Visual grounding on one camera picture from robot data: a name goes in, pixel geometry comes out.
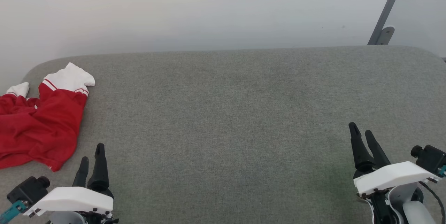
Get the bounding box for teal left camera connector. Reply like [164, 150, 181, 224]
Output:
[0, 200, 27, 224]

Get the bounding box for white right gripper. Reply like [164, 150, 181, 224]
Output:
[349, 122, 440, 224]

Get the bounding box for red basketball jersey white sleeves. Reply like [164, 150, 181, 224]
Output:
[0, 62, 95, 172]

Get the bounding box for grey metal bracket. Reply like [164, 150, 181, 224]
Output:
[376, 26, 395, 45]

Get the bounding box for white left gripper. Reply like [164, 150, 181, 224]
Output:
[24, 143, 119, 224]

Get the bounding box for grey metal bar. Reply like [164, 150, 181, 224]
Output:
[368, 0, 408, 45]

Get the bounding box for thin black right camera cable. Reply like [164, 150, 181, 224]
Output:
[418, 181, 446, 224]

